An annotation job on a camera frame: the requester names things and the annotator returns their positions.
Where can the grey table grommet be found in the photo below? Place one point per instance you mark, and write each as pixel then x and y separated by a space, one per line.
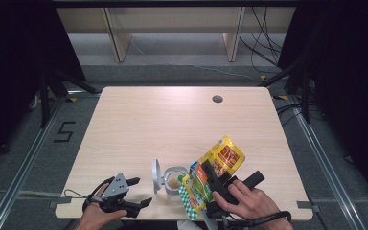
pixel 217 98

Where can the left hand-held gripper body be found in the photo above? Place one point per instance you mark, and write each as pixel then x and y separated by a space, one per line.
pixel 116 188

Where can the black metal stand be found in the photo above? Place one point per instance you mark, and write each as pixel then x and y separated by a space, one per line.
pixel 306 96
pixel 44 102

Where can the black curtain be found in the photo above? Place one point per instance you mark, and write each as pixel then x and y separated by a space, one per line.
pixel 12 64
pixel 348 80

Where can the yellow-green snack pouch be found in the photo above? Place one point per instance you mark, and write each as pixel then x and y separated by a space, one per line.
pixel 226 155

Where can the aluminium floor rail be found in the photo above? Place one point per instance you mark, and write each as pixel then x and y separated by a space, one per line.
pixel 329 169
pixel 22 171

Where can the grey table corner bracket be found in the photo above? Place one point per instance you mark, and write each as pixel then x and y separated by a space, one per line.
pixel 62 200
pixel 306 206

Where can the person's left hand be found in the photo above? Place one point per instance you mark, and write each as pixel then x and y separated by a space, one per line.
pixel 94 214

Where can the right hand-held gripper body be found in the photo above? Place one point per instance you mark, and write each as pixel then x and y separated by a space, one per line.
pixel 225 190

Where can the person's right hand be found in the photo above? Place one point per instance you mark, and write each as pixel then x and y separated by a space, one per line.
pixel 249 202

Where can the clear jar with grey lid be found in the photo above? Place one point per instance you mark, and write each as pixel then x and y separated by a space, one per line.
pixel 174 183

